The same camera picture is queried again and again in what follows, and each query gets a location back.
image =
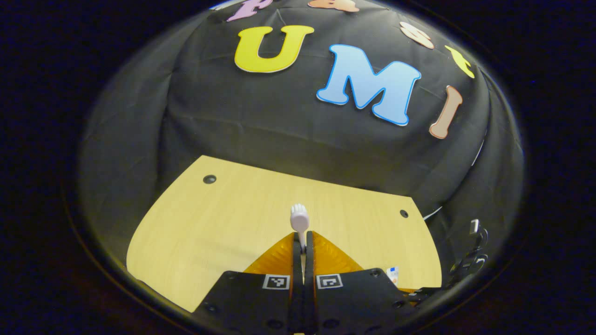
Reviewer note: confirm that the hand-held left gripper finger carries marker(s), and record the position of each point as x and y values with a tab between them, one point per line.
298	298
309	298

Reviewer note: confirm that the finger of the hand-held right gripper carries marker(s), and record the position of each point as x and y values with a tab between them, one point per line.
428	293

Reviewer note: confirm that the white toothpaste tube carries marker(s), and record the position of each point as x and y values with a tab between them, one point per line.
393	275

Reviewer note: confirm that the white toothbrush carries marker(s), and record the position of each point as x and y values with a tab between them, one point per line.
299	217

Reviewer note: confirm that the wooden desktop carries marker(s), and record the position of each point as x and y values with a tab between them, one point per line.
209	232

